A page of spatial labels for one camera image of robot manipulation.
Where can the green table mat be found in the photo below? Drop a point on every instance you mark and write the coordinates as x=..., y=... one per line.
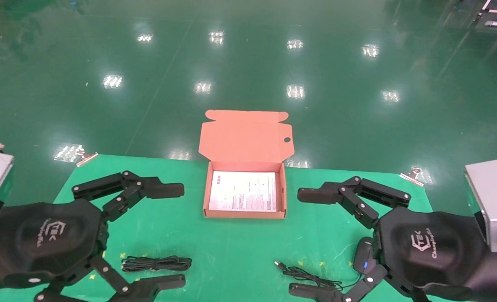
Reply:
x=231, y=247

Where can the metal binder clip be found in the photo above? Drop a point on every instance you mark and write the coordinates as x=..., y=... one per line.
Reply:
x=412, y=177
x=87, y=158

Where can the open brown cardboard box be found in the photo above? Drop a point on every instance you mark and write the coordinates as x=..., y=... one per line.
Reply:
x=244, y=138

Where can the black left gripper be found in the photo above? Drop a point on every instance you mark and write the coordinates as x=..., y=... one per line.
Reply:
x=42, y=239

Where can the white printed paper sheet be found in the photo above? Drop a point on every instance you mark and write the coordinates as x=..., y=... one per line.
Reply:
x=243, y=191

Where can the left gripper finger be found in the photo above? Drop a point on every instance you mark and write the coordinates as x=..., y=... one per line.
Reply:
x=160, y=284

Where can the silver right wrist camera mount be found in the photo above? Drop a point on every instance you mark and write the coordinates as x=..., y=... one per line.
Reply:
x=493, y=201

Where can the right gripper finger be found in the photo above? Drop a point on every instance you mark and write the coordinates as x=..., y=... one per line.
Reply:
x=311, y=292

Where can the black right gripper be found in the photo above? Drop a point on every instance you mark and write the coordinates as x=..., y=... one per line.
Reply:
x=433, y=251

